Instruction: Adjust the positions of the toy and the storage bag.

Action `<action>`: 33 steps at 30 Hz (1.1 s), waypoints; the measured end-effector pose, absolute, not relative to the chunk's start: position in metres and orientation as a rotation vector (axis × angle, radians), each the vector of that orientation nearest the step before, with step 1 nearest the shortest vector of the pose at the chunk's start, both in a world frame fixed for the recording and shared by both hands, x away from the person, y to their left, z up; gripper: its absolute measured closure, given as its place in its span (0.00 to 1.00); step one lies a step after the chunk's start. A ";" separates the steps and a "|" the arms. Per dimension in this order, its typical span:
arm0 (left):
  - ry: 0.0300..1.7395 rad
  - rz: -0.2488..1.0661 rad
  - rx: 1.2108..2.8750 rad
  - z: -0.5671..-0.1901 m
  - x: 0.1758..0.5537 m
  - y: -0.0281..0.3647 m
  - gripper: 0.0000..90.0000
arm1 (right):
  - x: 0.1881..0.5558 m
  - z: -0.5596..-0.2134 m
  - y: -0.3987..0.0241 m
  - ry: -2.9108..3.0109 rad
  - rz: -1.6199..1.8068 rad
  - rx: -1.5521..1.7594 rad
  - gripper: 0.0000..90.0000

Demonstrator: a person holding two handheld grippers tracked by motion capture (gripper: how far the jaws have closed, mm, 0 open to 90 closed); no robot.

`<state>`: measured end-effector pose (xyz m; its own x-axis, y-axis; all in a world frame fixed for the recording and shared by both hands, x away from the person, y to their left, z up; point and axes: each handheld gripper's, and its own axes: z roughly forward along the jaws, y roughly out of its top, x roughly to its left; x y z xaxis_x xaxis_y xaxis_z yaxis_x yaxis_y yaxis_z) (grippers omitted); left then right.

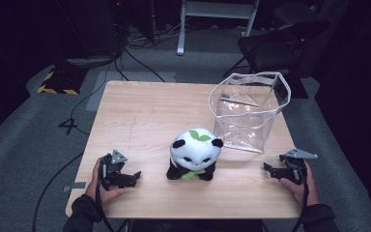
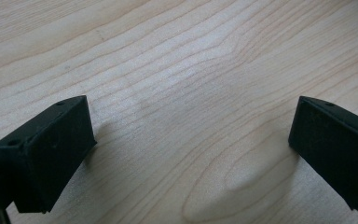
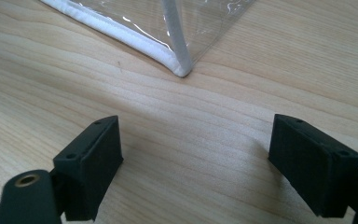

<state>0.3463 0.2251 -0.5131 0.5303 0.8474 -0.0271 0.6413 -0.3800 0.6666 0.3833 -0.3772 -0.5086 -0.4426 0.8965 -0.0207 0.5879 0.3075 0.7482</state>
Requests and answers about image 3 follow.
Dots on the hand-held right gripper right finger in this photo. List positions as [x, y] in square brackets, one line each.
[310, 168]

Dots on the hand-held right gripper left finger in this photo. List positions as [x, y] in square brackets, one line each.
[90, 168]

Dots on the clear plastic bag white trim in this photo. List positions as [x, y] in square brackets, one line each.
[155, 25]

